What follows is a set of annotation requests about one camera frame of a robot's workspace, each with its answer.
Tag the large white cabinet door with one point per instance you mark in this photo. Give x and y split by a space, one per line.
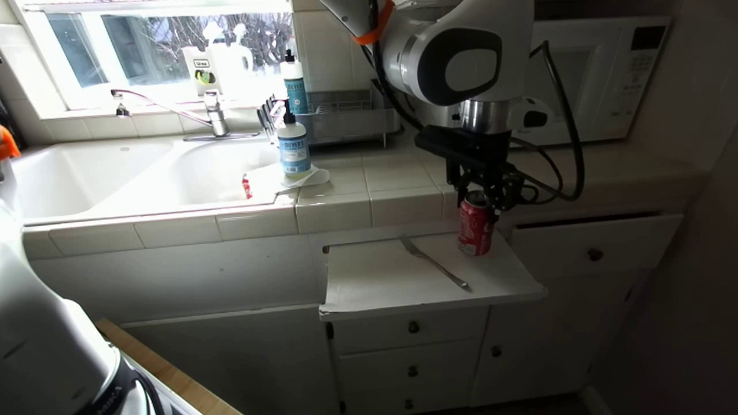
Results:
245 361

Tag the white framed window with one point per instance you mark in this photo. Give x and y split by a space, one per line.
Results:
138 46

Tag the small orange object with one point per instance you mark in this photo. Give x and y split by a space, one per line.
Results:
4 141

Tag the red soda can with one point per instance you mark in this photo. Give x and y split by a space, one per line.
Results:
476 226

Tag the squat white blue soap bottle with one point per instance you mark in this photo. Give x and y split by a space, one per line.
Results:
293 150

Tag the wide white drawer front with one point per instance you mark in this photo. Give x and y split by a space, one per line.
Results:
594 250

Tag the thin metal utensil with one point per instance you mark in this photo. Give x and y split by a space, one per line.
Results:
434 266

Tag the chrome sink faucet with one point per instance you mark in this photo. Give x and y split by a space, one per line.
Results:
214 115

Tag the white cloth under soap bottle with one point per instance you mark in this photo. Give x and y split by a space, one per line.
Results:
311 180

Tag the white microwave oven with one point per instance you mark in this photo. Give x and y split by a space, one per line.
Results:
607 76

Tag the wooden board edge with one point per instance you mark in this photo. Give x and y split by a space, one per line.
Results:
168 372

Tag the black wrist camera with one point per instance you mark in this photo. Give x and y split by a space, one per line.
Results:
449 141

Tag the white blurry foreground object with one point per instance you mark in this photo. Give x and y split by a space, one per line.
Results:
46 331

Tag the white drawer front with knob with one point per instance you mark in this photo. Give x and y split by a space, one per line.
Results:
414 372
414 327

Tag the white pulled-out drawer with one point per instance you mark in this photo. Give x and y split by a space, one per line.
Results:
400 273

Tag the tall white teal pump bottle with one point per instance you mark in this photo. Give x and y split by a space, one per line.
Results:
293 84

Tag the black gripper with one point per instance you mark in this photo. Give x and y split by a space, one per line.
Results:
485 168

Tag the narrow white cabinet door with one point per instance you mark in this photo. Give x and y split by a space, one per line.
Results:
538 346

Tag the white ceramic sink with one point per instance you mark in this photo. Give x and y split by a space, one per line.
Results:
191 176

